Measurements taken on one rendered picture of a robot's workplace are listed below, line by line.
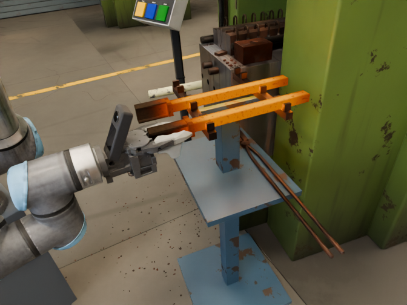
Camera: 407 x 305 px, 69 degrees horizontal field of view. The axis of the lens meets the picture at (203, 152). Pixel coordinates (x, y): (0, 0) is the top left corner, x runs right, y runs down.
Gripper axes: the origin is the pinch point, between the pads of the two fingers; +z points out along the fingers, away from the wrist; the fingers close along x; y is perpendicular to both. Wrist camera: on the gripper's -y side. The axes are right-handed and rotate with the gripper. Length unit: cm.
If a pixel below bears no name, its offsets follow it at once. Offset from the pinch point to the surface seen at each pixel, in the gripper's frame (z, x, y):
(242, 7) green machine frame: 62, -70, -9
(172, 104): 2.2, -11.3, -0.6
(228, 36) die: 42, -48, -4
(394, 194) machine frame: 92, 7, 61
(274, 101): 24.5, 2.5, -0.8
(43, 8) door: -9, -855, 81
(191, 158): 9.9, -20.9, 26.5
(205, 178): 9.0, -9.1, 26.5
